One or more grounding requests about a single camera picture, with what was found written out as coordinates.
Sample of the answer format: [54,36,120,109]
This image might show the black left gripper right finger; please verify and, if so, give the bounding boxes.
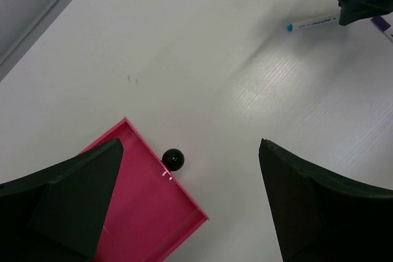
[259,139,392,261]

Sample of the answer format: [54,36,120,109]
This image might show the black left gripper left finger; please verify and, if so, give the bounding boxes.
[1,139,123,261]

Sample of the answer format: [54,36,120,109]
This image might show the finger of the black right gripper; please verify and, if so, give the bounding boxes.
[338,0,392,26]

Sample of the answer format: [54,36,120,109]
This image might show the light blue cap marker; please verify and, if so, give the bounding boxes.
[286,14,339,33]

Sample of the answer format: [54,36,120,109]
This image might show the purple cap white marker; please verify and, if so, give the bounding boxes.
[371,16,393,42]

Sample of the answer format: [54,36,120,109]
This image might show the pink top drawer tray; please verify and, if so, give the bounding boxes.
[87,118,209,261]

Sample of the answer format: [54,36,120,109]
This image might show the black round knob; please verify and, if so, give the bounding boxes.
[161,148,185,171]

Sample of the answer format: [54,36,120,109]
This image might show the aluminium table frame rail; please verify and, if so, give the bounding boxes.
[1,0,72,79]

